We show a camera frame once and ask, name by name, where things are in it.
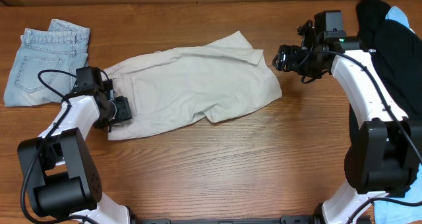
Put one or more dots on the folded light blue jeans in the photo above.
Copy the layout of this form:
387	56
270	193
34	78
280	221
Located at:
48	57

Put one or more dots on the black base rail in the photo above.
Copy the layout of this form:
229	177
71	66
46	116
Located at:
224	221

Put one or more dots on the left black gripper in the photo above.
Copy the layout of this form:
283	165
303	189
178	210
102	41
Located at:
122	109

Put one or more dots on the light blue shirt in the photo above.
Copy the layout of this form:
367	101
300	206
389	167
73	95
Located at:
391	213

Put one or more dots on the black printed shirt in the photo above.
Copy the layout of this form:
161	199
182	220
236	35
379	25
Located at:
397	52

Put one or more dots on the beige cotton shorts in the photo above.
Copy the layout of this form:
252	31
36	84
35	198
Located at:
177	87

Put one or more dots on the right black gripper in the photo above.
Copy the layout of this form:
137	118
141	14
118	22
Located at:
295	55

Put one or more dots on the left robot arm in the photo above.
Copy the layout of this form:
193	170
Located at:
61	182

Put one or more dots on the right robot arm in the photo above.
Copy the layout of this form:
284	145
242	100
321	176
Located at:
384	157

